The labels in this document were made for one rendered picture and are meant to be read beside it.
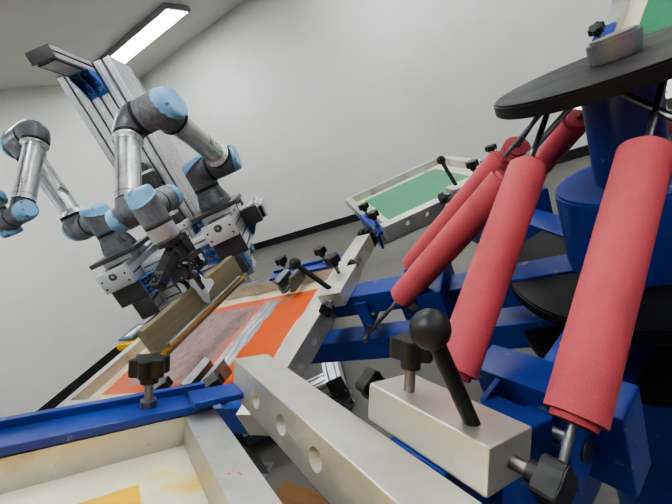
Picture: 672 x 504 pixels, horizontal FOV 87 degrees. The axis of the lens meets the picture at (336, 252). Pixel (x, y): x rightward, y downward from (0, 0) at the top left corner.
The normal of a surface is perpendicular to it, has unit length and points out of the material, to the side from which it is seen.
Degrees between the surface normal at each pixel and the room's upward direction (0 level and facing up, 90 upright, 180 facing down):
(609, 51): 90
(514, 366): 0
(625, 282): 52
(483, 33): 90
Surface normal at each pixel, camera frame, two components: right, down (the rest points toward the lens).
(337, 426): 0.05, -1.00
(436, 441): -0.82, -0.02
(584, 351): -0.61, -0.47
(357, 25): -0.34, 0.47
